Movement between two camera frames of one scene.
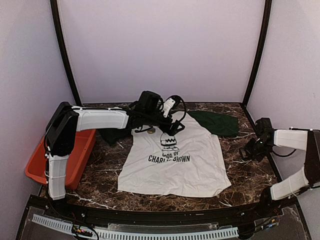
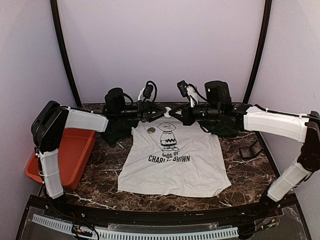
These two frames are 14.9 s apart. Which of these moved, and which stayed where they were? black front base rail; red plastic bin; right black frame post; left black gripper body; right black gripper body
Moved: right black gripper body; left black gripper body
Stayed: red plastic bin; black front base rail; right black frame post
